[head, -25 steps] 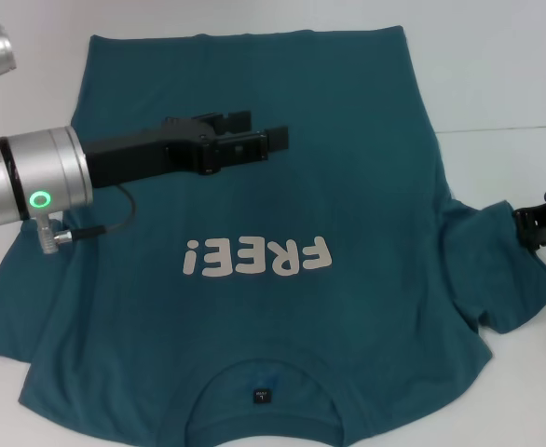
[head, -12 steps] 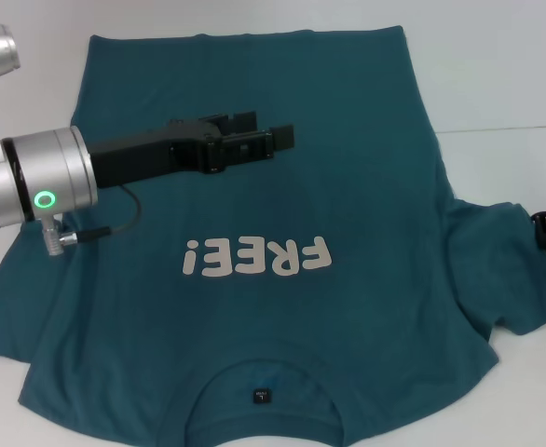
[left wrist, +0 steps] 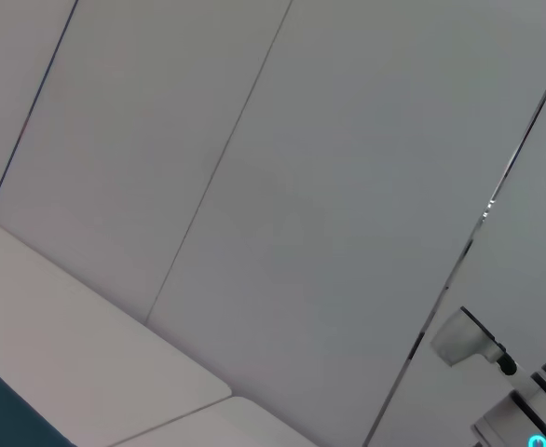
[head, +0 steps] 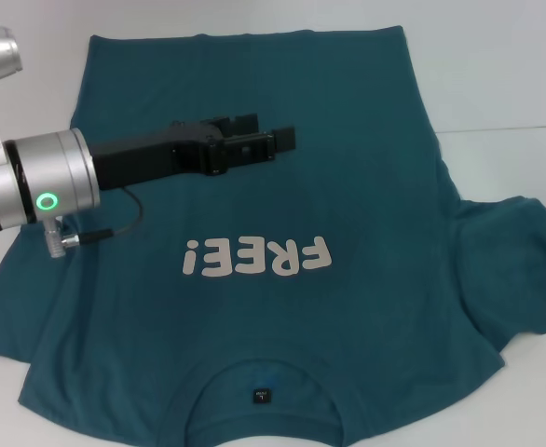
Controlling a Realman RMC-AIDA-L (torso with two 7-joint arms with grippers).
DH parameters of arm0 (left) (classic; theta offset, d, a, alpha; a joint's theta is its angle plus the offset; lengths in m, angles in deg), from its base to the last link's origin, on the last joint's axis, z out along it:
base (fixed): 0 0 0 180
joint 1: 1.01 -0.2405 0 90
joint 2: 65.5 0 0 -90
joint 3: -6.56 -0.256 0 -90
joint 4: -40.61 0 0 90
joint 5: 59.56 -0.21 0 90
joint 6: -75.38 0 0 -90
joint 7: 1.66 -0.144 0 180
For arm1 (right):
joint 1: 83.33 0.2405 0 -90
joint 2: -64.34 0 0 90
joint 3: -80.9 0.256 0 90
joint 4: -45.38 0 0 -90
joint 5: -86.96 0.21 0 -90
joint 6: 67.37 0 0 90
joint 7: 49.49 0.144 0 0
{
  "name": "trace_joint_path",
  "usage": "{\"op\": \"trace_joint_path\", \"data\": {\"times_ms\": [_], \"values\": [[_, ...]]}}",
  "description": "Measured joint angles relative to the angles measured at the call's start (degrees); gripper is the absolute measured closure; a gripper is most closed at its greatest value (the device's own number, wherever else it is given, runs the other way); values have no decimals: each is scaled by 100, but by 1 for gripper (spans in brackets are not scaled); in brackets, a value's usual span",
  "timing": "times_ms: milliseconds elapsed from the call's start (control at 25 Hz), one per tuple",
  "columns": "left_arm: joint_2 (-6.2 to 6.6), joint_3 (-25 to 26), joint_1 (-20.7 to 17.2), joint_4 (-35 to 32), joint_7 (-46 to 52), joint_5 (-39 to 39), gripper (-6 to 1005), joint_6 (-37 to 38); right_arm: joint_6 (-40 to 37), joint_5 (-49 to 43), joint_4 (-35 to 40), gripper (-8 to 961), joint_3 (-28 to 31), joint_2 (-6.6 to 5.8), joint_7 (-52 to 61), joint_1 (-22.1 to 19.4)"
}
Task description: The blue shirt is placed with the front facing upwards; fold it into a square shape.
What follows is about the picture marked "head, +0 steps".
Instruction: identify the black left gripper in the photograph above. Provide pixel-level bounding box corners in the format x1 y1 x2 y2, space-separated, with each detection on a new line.
89 113 297 190

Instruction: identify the left arm cable with connector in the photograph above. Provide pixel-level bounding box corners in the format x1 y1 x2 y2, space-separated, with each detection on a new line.
44 188 144 258

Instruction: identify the teal blue printed t-shirt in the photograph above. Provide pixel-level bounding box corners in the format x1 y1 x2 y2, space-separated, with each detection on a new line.
0 25 546 447

